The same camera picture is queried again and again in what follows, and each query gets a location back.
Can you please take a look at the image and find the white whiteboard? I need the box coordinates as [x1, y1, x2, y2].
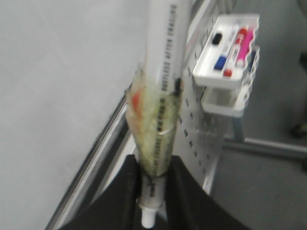
[0, 0, 149, 230]

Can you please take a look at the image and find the blue capped marker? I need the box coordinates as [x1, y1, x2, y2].
[213, 23, 240, 70]

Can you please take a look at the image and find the pink highlighter marker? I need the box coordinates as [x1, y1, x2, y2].
[236, 29, 254, 67]

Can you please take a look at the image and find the white plastic lower tray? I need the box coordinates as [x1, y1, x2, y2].
[201, 46, 260, 118]

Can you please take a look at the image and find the white whiteboard marker black tip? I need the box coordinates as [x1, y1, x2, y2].
[125, 0, 192, 229]

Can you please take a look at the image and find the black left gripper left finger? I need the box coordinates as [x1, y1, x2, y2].
[60, 155, 141, 230]

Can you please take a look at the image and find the red capped marker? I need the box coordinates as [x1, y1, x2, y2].
[223, 26, 248, 77]

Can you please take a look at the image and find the white plastic tray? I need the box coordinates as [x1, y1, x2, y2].
[201, 46, 260, 118]
[192, 14, 260, 89]

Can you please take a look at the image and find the white plastic upper tray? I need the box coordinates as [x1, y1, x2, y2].
[192, 14, 260, 89]

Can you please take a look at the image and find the white metal pegboard stand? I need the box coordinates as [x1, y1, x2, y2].
[100, 0, 307, 230]

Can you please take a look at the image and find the black marker cap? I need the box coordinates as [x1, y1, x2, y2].
[212, 33, 223, 45]

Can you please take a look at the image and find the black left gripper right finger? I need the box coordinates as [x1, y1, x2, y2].
[165, 156, 249, 230]

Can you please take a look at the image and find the aluminium whiteboard tray rail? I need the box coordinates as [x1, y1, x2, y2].
[46, 96, 130, 230]

